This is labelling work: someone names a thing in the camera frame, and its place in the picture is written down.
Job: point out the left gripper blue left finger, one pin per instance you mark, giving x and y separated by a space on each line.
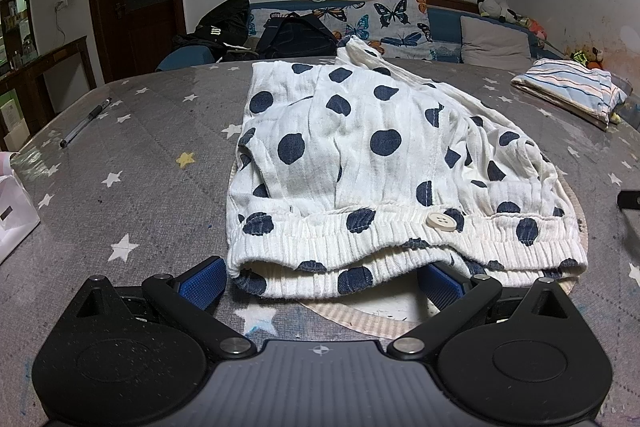
189 301

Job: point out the round induction cooker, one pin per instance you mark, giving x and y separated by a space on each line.
383 311

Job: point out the dark navy backpack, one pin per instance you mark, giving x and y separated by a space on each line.
295 36

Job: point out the blue sofa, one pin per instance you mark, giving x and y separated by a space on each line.
445 30

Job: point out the white navy polka-dot garment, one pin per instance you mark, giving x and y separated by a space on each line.
351 174

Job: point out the dark wooden desk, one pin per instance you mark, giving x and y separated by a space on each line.
44 87

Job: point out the black pen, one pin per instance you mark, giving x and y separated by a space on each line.
95 113

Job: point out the orange yellow toy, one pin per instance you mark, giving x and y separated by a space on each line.
591 58

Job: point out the grey pillow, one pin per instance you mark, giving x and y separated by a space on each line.
486 44

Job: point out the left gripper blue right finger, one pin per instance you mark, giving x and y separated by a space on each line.
460 301

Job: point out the butterfly print pillow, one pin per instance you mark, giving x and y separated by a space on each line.
395 28

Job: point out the plush toy on sill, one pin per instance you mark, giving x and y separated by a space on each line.
498 10

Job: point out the folded blue striped cloth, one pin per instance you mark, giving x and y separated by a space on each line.
590 94

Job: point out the black bag on sofa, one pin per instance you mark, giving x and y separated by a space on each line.
227 23

